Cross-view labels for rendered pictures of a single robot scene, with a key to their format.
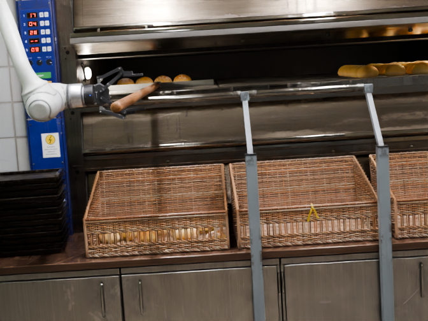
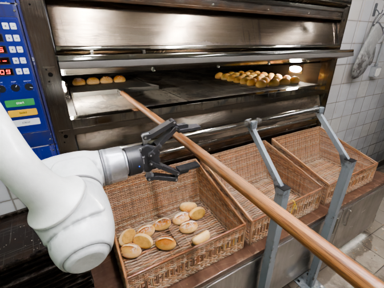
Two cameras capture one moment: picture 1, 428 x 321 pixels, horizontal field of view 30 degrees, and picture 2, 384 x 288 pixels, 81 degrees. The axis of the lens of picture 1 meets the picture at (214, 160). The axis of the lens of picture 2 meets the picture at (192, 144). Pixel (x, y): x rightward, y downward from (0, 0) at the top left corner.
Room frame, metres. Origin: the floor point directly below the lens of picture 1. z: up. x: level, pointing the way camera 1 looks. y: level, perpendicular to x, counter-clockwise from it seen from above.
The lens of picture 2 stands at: (2.40, 0.56, 1.48)
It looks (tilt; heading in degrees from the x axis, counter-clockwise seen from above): 24 degrees down; 331
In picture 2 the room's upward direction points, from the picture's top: straight up
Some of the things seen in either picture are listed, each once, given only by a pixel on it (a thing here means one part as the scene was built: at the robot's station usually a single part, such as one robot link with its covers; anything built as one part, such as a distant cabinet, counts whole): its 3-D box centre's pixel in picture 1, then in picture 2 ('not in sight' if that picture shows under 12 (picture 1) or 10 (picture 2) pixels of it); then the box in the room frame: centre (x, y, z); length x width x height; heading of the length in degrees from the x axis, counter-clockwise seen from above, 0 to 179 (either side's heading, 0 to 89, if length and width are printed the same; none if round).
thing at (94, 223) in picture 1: (158, 207); (170, 215); (3.21, 0.23, 0.72); 0.56 x 0.49 x 0.28; 90
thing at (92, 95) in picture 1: (97, 94); (142, 158); (2.94, 0.41, 1.20); 0.09 x 0.07 x 0.08; 90
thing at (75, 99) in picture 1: (76, 95); (114, 164); (2.94, 0.49, 1.20); 0.09 x 0.06 x 0.09; 0
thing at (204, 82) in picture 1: (160, 84); (114, 86); (4.12, 0.25, 1.20); 0.55 x 0.36 x 0.03; 90
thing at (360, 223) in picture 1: (300, 199); (258, 182); (3.21, -0.34, 0.72); 0.56 x 0.49 x 0.28; 91
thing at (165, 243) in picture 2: (147, 234); (165, 241); (3.15, 0.29, 0.62); 0.10 x 0.07 x 0.06; 57
